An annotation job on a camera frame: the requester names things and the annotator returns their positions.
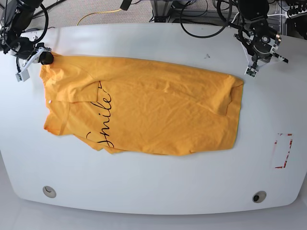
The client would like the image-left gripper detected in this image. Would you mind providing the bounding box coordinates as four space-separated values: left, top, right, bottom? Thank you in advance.
16 42 54 73

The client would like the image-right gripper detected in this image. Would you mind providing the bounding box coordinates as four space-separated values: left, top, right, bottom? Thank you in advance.
242 38 288 70

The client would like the orange T-shirt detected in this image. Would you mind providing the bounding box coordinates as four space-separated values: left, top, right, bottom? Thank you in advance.
40 55 244 156

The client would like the white power strip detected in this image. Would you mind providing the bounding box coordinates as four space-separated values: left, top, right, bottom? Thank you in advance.
285 8 307 19

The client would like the red tape rectangle marking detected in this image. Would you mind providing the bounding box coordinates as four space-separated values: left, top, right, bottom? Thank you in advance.
272 133 293 169

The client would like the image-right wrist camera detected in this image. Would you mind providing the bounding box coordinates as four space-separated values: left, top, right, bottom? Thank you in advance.
245 67 258 78

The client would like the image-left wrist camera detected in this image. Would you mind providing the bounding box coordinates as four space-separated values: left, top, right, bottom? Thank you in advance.
15 70 30 82

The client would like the black arm cable image-left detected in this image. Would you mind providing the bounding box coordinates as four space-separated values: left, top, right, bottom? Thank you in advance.
14 3 50 70

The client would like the black arm cable image-right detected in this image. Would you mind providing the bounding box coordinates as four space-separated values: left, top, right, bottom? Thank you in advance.
179 0 243 39

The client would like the yellow cable on floor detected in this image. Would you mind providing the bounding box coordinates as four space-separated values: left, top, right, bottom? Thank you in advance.
76 9 120 26

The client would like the aluminium frame stand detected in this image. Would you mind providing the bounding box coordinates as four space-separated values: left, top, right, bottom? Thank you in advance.
150 0 223 25

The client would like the left table cable grommet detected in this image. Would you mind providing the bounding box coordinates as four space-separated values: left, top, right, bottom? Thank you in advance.
43 186 57 198

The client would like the table cable grommet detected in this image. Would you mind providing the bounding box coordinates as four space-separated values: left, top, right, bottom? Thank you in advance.
252 191 267 203
43 186 57 198

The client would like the right table cable grommet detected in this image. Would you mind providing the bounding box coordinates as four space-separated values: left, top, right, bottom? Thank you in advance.
252 191 267 203

